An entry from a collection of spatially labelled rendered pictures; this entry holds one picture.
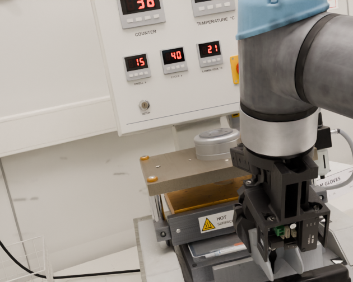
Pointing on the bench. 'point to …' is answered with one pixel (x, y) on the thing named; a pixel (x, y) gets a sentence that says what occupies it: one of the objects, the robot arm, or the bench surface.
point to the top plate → (195, 163)
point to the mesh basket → (27, 264)
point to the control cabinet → (171, 66)
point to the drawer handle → (320, 275)
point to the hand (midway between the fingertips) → (269, 261)
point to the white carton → (338, 172)
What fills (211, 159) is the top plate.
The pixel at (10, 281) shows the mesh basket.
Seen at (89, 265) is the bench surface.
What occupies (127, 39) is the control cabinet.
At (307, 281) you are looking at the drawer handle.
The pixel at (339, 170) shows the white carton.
